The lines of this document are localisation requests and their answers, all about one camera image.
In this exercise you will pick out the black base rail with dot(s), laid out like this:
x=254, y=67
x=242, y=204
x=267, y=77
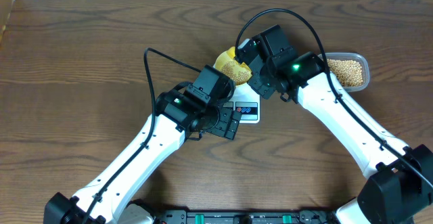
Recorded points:
x=182, y=216

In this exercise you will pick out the yellow plastic scoop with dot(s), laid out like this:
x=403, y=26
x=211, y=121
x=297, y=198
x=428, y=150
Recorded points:
x=234, y=65

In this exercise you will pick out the yellow bowl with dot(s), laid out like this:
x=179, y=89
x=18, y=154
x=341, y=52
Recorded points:
x=221, y=66

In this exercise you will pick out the white digital kitchen scale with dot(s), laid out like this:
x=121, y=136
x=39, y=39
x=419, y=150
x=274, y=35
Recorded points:
x=241, y=98

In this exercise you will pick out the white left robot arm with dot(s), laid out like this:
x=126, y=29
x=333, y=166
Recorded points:
x=197, y=107

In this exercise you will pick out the clear container of soybeans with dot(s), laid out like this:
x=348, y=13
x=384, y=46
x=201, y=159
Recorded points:
x=351, y=70

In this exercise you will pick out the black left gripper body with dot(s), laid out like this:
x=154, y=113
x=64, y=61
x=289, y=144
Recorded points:
x=219, y=121

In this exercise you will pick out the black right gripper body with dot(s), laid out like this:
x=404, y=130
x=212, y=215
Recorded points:
x=263, y=84

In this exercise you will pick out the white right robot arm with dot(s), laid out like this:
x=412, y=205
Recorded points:
x=398, y=177

